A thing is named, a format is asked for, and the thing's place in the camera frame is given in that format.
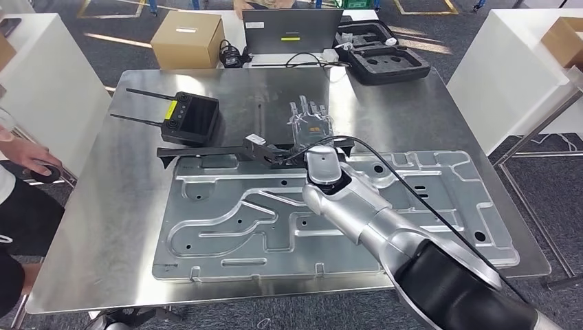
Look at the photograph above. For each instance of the person's hand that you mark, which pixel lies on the person's hand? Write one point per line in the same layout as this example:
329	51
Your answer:
32	157

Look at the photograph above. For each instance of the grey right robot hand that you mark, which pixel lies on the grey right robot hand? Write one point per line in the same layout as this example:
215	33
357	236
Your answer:
312	130

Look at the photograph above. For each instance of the black tape roll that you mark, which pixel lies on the black tape roll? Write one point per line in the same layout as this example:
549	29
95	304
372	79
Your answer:
52	178

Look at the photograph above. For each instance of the black plastic plate part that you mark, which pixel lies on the black plastic plate part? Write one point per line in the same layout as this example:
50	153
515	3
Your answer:
200	151

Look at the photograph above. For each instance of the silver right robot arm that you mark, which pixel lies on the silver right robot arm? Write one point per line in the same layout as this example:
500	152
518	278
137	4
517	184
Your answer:
364	209

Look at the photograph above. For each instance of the person's forearm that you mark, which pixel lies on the person's forearm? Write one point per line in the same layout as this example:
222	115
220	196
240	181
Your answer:
3	143

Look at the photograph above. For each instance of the steel workbench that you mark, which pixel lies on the steel workbench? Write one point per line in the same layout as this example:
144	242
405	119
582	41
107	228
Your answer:
114	205

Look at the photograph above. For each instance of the person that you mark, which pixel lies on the person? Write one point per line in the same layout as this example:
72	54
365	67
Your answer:
264	4
27	218

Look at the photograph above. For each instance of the white charger block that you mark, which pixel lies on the white charger block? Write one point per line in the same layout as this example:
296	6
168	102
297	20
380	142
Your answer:
331	54

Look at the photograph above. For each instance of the white table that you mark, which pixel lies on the white table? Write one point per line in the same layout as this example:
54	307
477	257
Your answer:
501	68
54	82

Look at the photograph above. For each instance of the grey laptop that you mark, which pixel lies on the grey laptop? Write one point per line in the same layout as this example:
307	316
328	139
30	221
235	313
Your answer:
291	27

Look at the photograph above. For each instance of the black foam case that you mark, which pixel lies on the black foam case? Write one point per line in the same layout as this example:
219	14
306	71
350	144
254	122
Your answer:
401	73

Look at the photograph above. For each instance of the black power adapter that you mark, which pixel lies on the black power adapter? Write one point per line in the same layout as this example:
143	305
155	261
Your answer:
232	59

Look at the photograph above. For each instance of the cardboard box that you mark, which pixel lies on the cardboard box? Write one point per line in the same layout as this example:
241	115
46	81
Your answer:
562	43
5	52
186	45

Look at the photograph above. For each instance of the stamped metal panel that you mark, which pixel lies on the stamped metal panel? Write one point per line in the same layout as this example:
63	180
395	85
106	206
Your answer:
227	205

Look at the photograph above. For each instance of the black controller with antennas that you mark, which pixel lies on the black controller with antennas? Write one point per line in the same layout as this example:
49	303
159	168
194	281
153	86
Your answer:
196	120

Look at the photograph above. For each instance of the black phone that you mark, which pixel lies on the black phone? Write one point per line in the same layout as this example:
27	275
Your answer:
9	26

